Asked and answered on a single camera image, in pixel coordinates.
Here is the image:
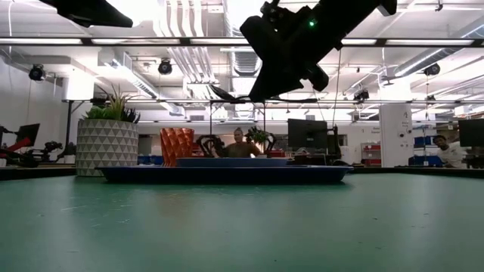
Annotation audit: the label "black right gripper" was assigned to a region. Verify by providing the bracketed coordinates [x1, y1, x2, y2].
[240, 15, 343, 104]

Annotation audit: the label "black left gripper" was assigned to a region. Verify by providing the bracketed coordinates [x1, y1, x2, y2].
[37, 0, 134, 29]

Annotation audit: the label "blue plate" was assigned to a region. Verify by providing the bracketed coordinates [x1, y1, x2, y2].
[175, 156, 290, 168]

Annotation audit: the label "dark blue tray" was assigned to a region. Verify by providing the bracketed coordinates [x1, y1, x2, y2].
[95, 164, 355, 186]

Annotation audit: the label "orange faceted cup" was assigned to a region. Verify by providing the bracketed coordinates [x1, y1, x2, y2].
[159, 127, 196, 168]

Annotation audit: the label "leafy green potted plant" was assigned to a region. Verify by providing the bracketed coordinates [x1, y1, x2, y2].
[244, 125, 271, 147]

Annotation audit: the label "black computer monitor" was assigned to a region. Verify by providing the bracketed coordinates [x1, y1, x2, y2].
[14, 122, 42, 148]
[458, 118, 484, 149]
[287, 118, 330, 150]

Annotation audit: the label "person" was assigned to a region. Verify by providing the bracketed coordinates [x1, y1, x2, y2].
[431, 134, 467, 169]
[220, 127, 263, 159]

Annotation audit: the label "spiky green succulent plant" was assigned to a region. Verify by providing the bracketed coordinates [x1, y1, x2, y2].
[83, 84, 141, 125]

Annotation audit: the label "red storage bins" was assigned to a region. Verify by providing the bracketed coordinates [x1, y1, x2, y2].
[364, 144, 383, 166]

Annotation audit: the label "white grey triangle-pattern planter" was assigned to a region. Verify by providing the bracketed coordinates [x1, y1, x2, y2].
[75, 119, 140, 178]

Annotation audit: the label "blue storage bin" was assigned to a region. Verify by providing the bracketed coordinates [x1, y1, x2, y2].
[408, 155, 444, 168]

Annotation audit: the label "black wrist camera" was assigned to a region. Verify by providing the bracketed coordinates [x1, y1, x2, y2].
[261, 0, 318, 30]

